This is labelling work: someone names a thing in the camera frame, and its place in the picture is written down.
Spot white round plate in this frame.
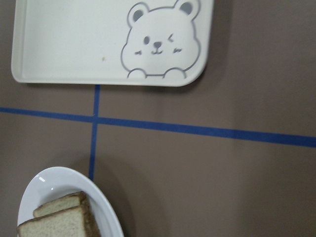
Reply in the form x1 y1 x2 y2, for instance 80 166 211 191
17 167 124 237

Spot bread slice with egg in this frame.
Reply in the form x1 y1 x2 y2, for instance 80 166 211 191
33 191 89 218

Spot cream bear tray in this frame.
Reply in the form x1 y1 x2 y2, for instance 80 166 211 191
11 0 214 87

